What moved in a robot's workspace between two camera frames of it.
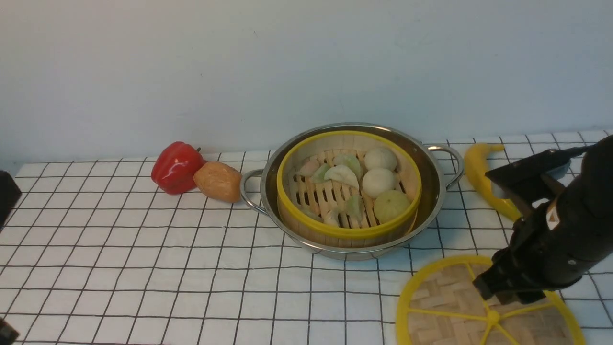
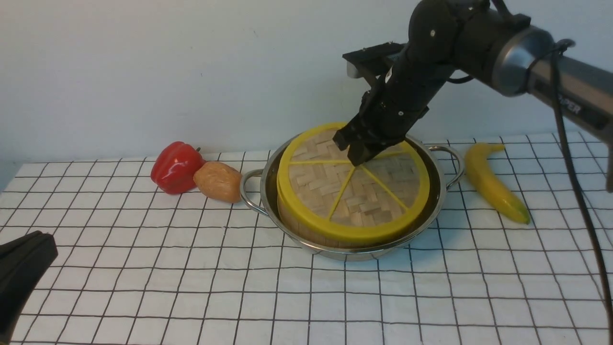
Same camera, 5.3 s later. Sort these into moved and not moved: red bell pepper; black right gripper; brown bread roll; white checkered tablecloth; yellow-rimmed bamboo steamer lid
Moved: black right gripper; yellow-rimmed bamboo steamer lid
Not moved: brown bread roll; red bell pepper; white checkered tablecloth
